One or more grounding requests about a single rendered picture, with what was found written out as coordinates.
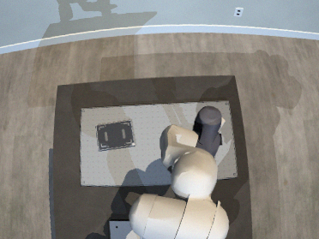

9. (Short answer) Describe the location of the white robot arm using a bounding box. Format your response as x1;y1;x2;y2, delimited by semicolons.
129;106;229;239

